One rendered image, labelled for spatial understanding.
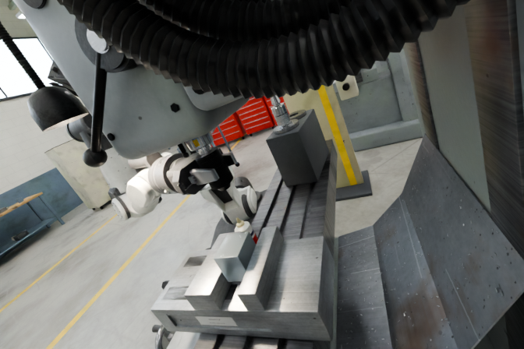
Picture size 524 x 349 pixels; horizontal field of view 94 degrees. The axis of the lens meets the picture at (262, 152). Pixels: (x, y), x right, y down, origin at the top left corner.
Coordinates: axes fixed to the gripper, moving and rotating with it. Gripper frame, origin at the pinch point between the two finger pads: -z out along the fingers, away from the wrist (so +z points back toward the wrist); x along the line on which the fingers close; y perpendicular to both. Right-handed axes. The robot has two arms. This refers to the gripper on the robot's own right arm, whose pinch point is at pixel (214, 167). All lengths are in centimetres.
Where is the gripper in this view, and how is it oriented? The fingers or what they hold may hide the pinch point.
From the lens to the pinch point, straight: 46.7
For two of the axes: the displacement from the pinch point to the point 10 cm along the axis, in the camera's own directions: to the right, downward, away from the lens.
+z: -7.7, 1.4, 6.3
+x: 5.0, -4.9, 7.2
